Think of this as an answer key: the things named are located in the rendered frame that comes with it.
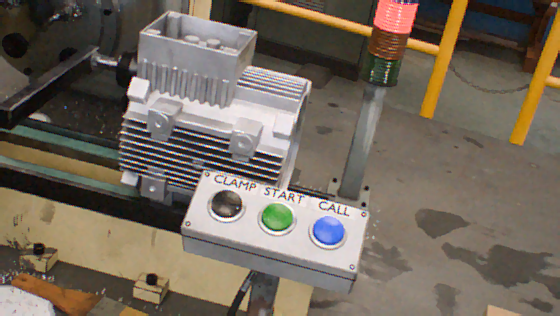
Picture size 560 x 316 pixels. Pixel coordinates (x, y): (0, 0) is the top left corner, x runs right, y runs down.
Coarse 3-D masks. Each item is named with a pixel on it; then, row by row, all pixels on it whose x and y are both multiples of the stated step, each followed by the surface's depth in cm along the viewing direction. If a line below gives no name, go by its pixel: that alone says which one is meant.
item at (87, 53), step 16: (96, 48) 105; (64, 64) 97; (80, 64) 100; (96, 64) 104; (48, 80) 92; (64, 80) 96; (16, 96) 86; (32, 96) 88; (48, 96) 92; (0, 112) 84; (16, 112) 85; (32, 112) 89
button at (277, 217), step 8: (272, 208) 66; (280, 208) 66; (288, 208) 66; (264, 216) 65; (272, 216) 65; (280, 216) 65; (288, 216) 65; (264, 224) 65; (272, 224) 65; (280, 224) 65; (288, 224) 65
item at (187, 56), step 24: (168, 24) 88; (192, 24) 89; (216, 24) 89; (144, 48) 82; (168, 48) 81; (192, 48) 81; (216, 48) 85; (240, 48) 82; (144, 72) 83; (168, 72) 83; (192, 72) 82; (216, 72) 81; (240, 72) 84; (192, 96) 83; (216, 96) 83
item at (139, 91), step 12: (132, 84) 82; (144, 84) 82; (132, 96) 82; (144, 96) 82; (276, 120) 80; (288, 120) 80; (276, 132) 80; (288, 132) 80; (120, 180) 88; (132, 180) 87
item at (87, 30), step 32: (0, 0) 106; (32, 0) 110; (64, 0) 108; (96, 0) 108; (128, 0) 112; (0, 32) 114; (32, 32) 113; (64, 32) 111; (96, 32) 110; (128, 32) 114; (32, 64) 115
